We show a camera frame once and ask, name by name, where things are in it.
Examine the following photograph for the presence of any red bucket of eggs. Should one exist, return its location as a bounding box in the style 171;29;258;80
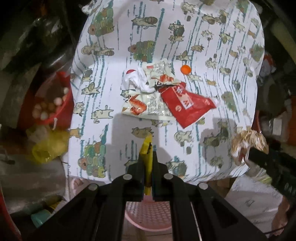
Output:
17;72;74;129

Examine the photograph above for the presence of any small white shrimp packet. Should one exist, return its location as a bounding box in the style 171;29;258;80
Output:
142;59;181;87

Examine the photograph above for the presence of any white plastic bag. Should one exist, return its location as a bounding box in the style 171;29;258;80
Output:
122;67;156;93

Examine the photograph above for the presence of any yellow wrapper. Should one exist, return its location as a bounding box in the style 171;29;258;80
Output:
139;134;153;195

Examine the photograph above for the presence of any orange bottle cap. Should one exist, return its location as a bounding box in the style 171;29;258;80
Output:
180;65;192;75

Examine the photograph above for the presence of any yellow plastic bag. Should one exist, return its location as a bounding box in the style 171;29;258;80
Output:
26;126;70;164

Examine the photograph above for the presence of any red snack packet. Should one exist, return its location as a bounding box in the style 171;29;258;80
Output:
159;82;217;128

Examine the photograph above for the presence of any white shrimp snack packet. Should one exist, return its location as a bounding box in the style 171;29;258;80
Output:
121;89;175;121

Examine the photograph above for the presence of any red bottle cap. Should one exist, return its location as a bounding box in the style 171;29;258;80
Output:
126;69;135;74

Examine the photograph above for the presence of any pink plastic basket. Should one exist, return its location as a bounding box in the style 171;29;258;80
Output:
69;177;174;232

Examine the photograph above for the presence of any cat print tablecloth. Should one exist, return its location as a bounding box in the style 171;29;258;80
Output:
68;1;264;183

